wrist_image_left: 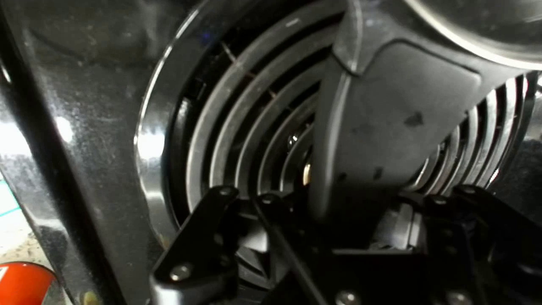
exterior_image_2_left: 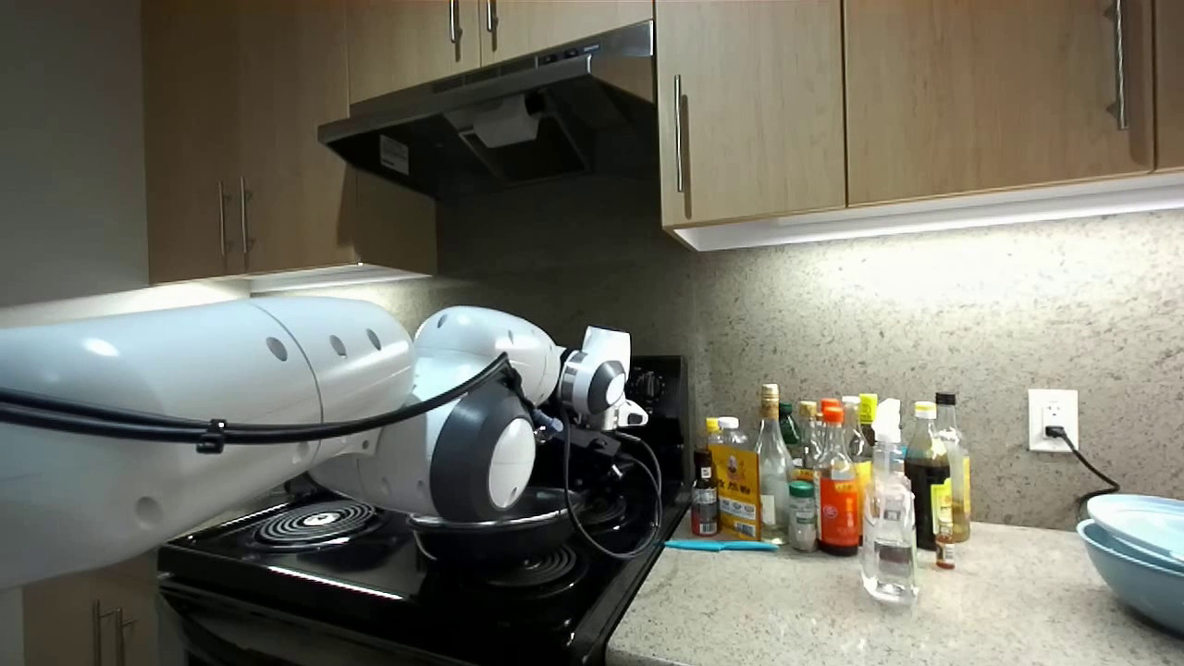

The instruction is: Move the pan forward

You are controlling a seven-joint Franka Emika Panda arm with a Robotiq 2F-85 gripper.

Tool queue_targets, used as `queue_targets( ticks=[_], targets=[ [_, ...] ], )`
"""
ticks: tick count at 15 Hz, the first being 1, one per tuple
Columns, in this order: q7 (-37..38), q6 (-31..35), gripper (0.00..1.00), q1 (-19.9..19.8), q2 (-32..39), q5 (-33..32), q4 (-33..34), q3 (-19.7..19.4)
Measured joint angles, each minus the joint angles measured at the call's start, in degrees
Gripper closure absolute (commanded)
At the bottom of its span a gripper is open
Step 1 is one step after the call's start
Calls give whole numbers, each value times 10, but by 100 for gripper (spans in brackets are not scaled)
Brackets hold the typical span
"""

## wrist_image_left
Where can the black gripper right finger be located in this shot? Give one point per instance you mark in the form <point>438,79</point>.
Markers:
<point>450,254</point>

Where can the black electric stove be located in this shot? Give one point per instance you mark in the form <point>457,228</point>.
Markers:
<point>84,111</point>

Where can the small burner coil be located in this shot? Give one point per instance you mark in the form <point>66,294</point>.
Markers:
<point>254,101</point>

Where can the orange sauce bottle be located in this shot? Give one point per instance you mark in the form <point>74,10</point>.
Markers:
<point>25,281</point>

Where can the glass frying pan lid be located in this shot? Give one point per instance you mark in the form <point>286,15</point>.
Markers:
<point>484,22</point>

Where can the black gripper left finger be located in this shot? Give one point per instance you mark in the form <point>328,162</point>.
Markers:
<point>191,254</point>

